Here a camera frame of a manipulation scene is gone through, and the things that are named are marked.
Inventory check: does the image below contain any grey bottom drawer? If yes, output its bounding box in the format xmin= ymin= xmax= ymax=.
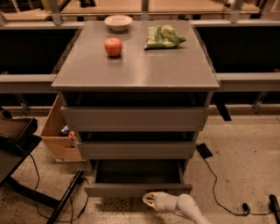
xmin=85 ymin=159 xmax=193 ymax=198

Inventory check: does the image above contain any black chair with bag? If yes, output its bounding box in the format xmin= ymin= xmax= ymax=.
xmin=0 ymin=108 xmax=85 ymax=224

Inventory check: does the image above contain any green chip bag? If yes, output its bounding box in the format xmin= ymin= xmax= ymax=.
xmin=144 ymin=24 xmax=186 ymax=50

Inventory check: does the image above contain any red apple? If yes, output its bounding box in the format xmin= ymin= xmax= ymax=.
xmin=104 ymin=38 xmax=123 ymax=57

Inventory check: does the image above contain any grey top drawer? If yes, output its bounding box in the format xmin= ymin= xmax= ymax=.
xmin=61 ymin=107 xmax=208 ymax=131

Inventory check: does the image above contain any white bowl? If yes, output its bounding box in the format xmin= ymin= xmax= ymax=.
xmin=104 ymin=15 xmax=133 ymax=32

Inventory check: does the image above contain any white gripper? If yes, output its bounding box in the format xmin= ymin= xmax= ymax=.
xmin=143 ymin=192 xmax=178 ymax=212

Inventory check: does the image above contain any grey drawer cabinet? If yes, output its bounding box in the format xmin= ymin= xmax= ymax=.
xmin=51 ymin=19 xmax=221 ymax=176

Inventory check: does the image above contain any grey middle drawer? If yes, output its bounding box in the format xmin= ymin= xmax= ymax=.
xmin=77 ymin=141 xmax=196 ymax=159

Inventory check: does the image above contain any black floor cable right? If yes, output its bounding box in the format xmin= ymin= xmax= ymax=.
xmin=204 ymin=157 xmax=274 ymax=217

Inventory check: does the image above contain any grey drawer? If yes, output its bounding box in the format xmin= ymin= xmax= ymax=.
xmin=77 ymin=141 xmax=196 ymax=159
xmin=85 ymin=159 xmax=193 ymax=198
xmin=61 ymin=107 xmax=208 ymax=131

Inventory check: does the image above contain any black power adapter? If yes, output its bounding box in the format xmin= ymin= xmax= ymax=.
xmin=196 ymin=143 xmax=213 ymax=159

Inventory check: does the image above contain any black floor cable left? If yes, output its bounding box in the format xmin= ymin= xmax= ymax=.
xmin=29 ymin=153 xmax=90 ymax=224

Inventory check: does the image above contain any cardboard box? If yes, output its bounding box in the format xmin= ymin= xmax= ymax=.
xmin=41 ymin=96 xmax=82 ymax=162

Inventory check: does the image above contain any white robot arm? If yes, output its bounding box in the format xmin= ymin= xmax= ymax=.
xmin=142 ymin=192 xmax=212 ymax=224

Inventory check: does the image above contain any black floor cable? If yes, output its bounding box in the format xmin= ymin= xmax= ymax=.
xmin=29 ymin=153 xmax=90 ymax=224
xmin=204 ymin=157 xmax=274 ymax=217

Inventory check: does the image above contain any grey metal railing frame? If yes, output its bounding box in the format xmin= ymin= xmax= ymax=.
xmin=0 ymin=0 xmax=280 ymax=95

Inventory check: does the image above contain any black power strip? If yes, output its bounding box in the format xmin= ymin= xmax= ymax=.
xmin=269 ymin=194 xmax=280 ymax=224

